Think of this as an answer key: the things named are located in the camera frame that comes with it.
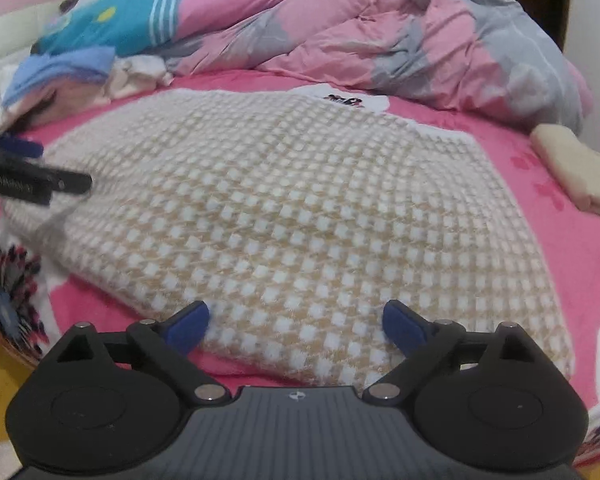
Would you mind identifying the white cloth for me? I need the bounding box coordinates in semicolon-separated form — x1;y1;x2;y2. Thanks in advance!
112;55;174;87

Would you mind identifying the pile of blue white clothes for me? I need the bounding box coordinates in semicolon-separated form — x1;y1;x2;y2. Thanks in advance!
0;67;156;132

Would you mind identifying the folded cream garment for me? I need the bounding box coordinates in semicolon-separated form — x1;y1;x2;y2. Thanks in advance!
530;124;600;223

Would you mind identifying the blue pink cartoon pillow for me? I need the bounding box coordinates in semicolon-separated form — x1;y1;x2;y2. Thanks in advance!
32;0;301;58

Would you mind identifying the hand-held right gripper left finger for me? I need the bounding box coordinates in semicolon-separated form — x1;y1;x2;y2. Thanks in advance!
42;301;231;404

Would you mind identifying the pink grey quilt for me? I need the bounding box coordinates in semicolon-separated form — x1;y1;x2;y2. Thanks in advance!
155;0;587;133

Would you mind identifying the pink white headboard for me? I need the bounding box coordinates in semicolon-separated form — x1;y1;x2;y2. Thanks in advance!
0;0;101;103

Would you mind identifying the beige white checked jacket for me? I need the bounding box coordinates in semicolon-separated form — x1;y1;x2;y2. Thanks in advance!
2;87;577;392

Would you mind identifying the plain pink pillow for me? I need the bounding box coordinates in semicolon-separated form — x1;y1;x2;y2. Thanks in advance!
565;62;594;117

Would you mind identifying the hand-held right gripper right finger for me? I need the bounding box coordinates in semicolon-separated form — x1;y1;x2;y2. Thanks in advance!
362;299;549;404

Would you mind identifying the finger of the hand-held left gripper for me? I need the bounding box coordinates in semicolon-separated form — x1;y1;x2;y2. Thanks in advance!
50;170;94;196
0;133;45;159

